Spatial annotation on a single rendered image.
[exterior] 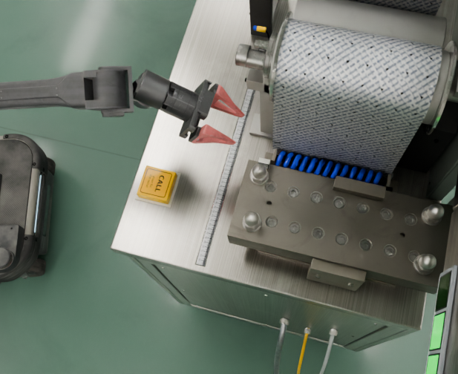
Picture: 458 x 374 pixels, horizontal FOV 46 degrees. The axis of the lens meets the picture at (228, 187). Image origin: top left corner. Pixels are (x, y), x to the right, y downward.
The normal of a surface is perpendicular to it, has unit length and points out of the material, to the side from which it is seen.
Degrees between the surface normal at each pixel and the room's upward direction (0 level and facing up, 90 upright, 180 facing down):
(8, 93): 26
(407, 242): 0
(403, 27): 7
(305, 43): 5
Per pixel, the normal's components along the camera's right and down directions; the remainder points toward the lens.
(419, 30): -0.10, -0.22
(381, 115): -0.26, 0.91
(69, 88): -0.18, 0.09
